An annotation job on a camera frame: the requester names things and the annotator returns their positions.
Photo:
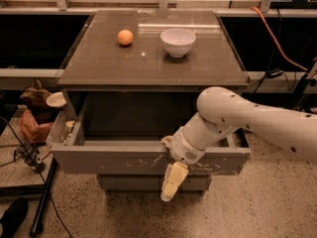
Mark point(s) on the clear plastic bin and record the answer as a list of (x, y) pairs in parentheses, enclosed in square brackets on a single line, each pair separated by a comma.
[(61, 129)]

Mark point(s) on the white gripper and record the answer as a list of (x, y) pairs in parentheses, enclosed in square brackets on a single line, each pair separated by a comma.
[(181, 147)]

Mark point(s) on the grey bottom drawer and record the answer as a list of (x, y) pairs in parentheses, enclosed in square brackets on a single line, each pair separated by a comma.
[(150, 182)]

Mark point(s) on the white bowl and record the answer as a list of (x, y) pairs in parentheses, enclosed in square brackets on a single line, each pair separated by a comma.
[(177, 42)]

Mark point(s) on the grey drawer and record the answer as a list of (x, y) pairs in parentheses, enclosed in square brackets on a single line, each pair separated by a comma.
[(119, 133), (150, 182)]

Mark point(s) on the grey top drawer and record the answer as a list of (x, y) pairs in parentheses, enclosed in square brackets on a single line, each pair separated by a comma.
[(119, 133)]

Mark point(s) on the black floor bar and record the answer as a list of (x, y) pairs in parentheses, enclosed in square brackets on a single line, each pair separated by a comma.
[(37, 226)]

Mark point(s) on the brown cloth pile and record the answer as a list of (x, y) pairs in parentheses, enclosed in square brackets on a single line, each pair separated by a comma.
[(37, 120)]

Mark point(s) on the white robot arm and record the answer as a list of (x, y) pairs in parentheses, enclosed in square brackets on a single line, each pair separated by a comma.
[(221, 112)]

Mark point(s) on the small white dish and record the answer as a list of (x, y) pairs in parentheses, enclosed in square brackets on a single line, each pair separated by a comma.
[(56, 100)]

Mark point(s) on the grey drawer cabinet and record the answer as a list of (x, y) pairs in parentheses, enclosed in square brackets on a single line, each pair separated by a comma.
[(101, 64)]

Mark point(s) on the orange fruit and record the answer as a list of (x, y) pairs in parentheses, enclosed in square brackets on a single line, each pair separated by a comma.
[(125, 37)]

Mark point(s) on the black power adapter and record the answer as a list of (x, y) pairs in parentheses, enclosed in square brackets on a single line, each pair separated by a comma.
[(274, 73)]

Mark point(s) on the black shoe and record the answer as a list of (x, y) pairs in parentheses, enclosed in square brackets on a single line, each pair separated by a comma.
[(13, 217)]

